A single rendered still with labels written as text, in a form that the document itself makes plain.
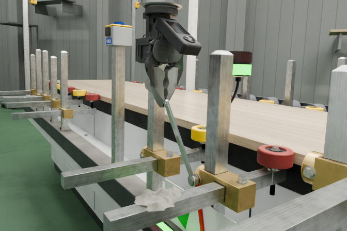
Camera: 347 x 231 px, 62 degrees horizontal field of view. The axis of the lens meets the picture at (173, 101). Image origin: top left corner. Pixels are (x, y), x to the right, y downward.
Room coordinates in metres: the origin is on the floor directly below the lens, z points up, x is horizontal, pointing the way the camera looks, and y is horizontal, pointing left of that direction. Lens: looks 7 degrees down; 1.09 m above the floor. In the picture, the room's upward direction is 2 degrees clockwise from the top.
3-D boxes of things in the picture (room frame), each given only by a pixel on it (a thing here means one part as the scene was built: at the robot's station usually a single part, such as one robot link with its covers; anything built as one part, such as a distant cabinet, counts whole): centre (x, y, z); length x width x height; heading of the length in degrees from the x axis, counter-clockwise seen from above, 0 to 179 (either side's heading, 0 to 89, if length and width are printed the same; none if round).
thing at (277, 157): (0.65, -0.24, 0.85); 0.08 x 0.08 x 0.11
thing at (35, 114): (1.56, 0.64, 0.80); 0.43 x 0.03 x 0.04; 125
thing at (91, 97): (1.67, 0.48, 0.85); 0.08 x 0.08 x 0.11
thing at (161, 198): (0.47, 0.02, 0.87); 0.09 x 0.07 x 0.02; 125
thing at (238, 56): (0.62, -0.13, 1.11); 0.06 x 0.06 x 0.02
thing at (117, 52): (1.02, 0.20, 0.93); 0.05 x 0.04 x 0.45; 35
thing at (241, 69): (0.62, -0.13, 1.09); 0.06 x 0.06 x 0.02
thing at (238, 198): (0.58, -0.11, 0.85); 0.13 x 0.06 x 0.05; 35
